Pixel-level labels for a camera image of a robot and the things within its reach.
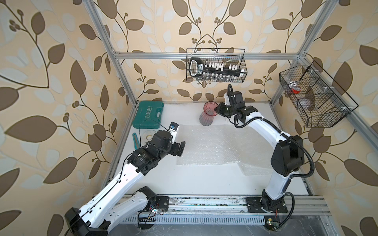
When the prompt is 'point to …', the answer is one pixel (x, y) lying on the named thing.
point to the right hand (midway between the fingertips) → (214, 108)
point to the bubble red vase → (206, 117)
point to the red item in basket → (295, 91)
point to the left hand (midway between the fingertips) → (174, 137)
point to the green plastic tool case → (148, 115)
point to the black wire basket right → (320, 102)
